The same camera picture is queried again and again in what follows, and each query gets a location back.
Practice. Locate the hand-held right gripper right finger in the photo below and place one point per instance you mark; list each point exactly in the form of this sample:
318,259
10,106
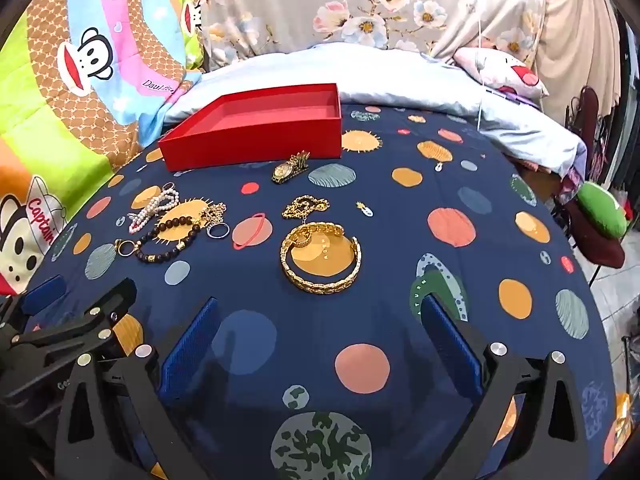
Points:
450,350

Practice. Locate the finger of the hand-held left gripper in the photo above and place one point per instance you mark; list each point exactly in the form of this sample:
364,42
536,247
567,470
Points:
75,325
45,291

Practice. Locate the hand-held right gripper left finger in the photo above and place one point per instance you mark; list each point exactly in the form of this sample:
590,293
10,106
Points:
190,350

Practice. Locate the gold wrist watch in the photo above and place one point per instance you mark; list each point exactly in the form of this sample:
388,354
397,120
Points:
290,167

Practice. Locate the red cardboard box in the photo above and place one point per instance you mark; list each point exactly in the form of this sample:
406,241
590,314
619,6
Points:
250,145

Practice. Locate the navy planet print bedsheet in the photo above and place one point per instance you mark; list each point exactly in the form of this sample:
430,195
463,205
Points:
400,260

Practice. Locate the dark red cloth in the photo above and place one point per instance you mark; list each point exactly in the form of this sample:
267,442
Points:
595,250

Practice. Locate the pink ruffled cloth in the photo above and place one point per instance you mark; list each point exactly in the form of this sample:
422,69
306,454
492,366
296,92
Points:
540,166

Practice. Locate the green cushion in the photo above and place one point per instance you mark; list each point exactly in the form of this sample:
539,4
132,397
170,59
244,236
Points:
602,210

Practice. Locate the colourful monkey print blanket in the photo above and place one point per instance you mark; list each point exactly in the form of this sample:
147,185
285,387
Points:
75,85

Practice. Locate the purple book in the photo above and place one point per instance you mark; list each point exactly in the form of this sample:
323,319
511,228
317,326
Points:
512,94

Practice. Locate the pink cartoon pillow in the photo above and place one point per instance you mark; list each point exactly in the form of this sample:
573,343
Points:
505,70

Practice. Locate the light blue blanket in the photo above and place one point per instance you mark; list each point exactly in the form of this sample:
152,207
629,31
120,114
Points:
350,70

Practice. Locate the beige curtain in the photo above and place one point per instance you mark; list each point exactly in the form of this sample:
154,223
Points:
575,35

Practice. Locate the grey floral blanket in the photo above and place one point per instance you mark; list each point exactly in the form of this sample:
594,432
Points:
325,5

